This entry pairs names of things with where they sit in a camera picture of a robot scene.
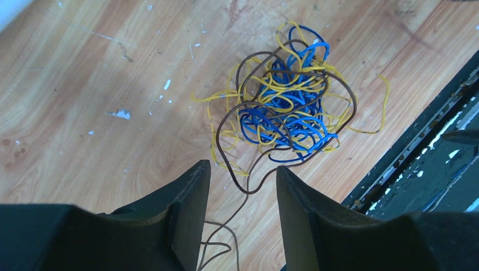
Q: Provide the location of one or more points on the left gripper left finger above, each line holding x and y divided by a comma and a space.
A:
161, 231

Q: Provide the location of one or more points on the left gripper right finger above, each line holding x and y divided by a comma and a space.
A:
321, 234

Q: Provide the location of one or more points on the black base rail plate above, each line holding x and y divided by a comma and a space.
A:
422, 171

